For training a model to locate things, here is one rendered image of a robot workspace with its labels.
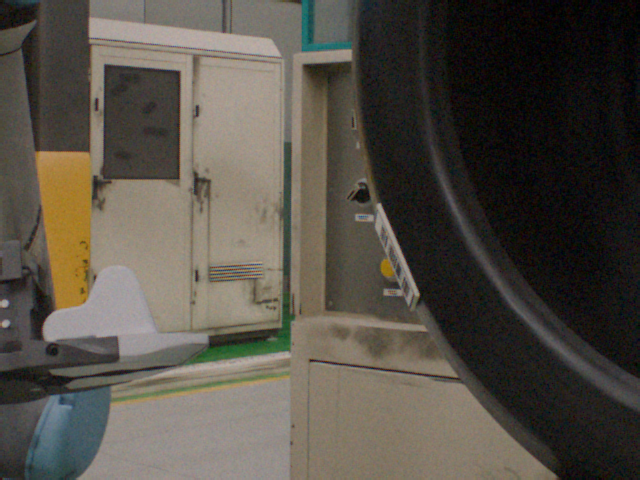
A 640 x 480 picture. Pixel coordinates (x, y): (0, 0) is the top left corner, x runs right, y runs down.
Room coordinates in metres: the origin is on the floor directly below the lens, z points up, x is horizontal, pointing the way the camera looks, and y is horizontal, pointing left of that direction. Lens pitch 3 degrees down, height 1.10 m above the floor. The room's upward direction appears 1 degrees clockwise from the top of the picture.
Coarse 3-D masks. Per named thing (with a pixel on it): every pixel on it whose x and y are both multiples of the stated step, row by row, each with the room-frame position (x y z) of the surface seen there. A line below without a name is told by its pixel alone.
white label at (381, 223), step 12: (384, 216) 0.73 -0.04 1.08; (384, 228) 0.73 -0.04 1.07; (384, 240) 0.75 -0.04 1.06; (396, 240) 0.72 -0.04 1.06; (396, 252) 0.72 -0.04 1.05; (396, 264) 0.74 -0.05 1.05; (396, 276) 0.75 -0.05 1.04; (408, 276) 0.72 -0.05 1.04; (408, 288) 0.73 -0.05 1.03; (408, 300) 0.74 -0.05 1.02
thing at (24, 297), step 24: (0, 264) 0.71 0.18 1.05; (0, 288) 0.71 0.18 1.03; (24, 288) 0.71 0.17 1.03; (0, 312) 0.70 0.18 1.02; (24, 312) 0.70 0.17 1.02; (48, 312) 0.75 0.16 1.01; (0, 336) 0.70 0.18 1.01; (24, 336) 0.70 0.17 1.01; (0, 384) 0.68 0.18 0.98; (24, 384) 0.69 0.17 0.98; (48, 384) 0.72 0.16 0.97
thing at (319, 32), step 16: (304, 0) 1.76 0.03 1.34; (320, 0) 1.75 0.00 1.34; (336, 0) 1.73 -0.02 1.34; (352, 0) 1.71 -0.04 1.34; (304, 16) 1.76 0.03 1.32; (320, 16) 1.75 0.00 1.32; (336, 16) 1.73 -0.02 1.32; (352, 16) 1.71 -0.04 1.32; (304, 32) 1.76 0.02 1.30; (320, 32) 1.75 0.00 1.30; (336, 32) 1.73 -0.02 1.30; (352, 32) 1.71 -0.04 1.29; (304, 48) 1.75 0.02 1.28; (320, 48) 1.74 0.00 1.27; (336, 48) 1.72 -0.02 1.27
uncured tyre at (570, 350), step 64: (384, 0) 0.72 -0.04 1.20; (448, 0) 0.85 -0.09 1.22; (512, 0) 0.91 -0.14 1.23; (576, 0) 0.94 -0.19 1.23; (384, 64) 0.72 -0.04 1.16; (448, 64) 0.85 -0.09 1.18; (512, 64) 0.92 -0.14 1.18; (576, 64) 0.94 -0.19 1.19; (384, 128) 0.72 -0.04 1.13; (448, 128) 0.71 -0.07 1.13; (512, 128) 0.91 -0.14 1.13; (576, 128) 0.94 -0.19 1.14; (384, 192) 0.73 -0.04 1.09; (448, 192) 0.69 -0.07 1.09; (512, 192) 0.89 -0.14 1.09; (576, 192) 0.93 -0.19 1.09; (448, 256) 0.69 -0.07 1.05; (512, 256) 0.85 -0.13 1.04; (576, 256) 0.91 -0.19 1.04; (448, 320) 0.70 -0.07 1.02; (512, 320) 0.66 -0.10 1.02; (576, 320) 0.86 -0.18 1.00; (512, 384) 0.67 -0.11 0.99; (576, 384) 0.64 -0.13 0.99; (576, 448) 0.65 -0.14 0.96
